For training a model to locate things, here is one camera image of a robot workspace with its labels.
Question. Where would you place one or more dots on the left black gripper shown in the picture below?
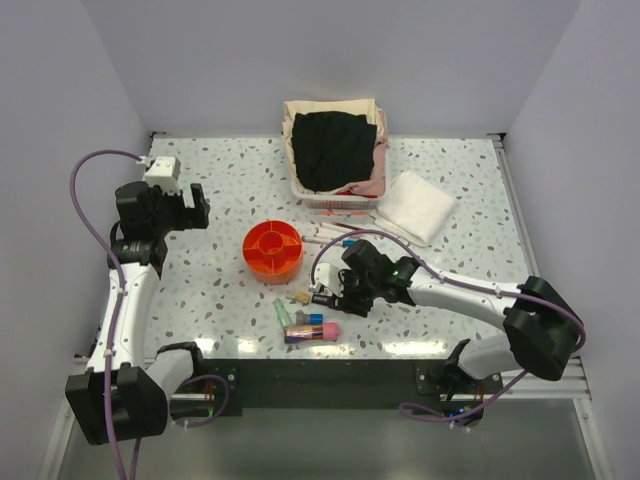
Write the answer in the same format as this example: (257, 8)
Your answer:
(190, 218)

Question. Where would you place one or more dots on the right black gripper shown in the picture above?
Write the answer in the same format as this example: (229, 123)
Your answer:
(360, 309)

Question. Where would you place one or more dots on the black orange highlighter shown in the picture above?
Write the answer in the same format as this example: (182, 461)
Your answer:
(322, 299)

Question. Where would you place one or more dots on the green cap white marker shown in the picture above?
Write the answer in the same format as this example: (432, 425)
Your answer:
(331, 234)

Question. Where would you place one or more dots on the orange round divided organizer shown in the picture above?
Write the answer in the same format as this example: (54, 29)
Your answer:
(274, 252)

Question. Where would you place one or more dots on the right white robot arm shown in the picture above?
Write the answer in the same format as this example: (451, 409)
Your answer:
(538, 331)

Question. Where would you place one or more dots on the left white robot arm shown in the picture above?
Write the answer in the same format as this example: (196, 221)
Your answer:
(116, 386)

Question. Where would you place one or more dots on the small beige eraser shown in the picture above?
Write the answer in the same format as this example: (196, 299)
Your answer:
(301, 297)

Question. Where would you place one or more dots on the pink cap tube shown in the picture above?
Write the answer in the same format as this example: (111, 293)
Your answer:
(330, 331)

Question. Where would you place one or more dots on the grey blue cap marker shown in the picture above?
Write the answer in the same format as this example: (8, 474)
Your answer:
(302, 318)

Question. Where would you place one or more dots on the green glue stick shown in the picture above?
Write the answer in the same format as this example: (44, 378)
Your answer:
(282, 314)

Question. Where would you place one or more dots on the colourful crayon pack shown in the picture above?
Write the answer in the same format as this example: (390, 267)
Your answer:
(303, 333)

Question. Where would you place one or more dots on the red clear pen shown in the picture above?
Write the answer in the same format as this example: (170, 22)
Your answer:
(372, 231)

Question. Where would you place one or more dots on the orange white pen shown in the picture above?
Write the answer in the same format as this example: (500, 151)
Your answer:
(344, 213)

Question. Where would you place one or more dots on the white plastic basket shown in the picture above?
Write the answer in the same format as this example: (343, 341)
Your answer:
(325, 199)

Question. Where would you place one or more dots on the red folded cloth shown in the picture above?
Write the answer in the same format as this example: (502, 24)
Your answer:
(358, 190)

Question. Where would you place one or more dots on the pink folded cloth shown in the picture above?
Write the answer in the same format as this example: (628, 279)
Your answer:
(377, 179)

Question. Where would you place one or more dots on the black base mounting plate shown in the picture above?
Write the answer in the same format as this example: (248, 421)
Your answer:
(320, 383)

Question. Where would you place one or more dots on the white folded towel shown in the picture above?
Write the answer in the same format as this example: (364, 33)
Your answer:
(413, 209)

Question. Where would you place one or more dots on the black folded cloth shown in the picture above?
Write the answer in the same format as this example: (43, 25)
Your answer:
(332, 149)

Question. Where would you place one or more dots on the beige folded cloth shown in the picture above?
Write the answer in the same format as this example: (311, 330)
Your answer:
(367, 107)

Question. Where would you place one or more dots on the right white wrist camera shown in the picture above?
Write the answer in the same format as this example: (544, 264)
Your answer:
(315, 286)

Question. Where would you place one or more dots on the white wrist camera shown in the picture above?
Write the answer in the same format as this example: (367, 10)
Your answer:
(162, 172)
(315, 286)

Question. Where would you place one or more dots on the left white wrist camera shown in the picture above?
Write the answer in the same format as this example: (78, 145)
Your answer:
(162, 172)

